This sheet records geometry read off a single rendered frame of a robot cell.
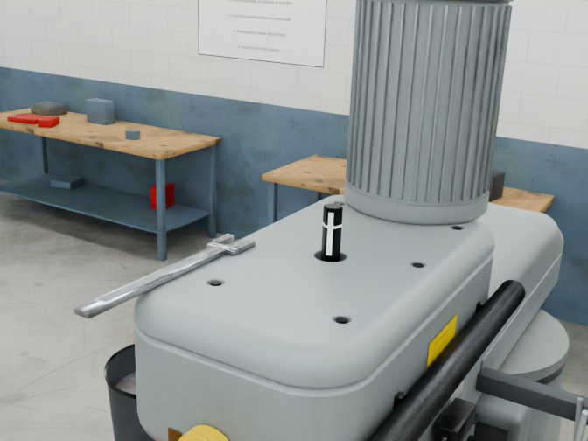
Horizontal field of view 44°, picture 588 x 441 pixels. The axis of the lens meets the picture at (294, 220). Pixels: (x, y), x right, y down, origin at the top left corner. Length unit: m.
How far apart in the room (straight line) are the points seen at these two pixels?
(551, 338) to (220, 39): 4.95
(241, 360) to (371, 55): 0.45
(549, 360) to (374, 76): 0.67
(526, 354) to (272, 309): 0.77
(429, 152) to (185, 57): 5.48
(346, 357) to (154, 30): 5.99
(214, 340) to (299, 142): 5.14
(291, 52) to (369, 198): 4.80
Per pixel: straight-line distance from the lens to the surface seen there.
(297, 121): 5.76
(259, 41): 5.88
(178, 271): 0.76
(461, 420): 0.94
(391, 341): 0.69
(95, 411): 4.05
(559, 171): 5.08
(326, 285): 0.75
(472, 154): 0.96
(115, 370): 3.27
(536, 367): 1.35
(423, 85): 0.91
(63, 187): 7.09
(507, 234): 1.36
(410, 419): 0.70
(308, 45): 5.65
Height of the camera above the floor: 2.19
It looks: 19 degrees down
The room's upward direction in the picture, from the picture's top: 2 degrees clockwise
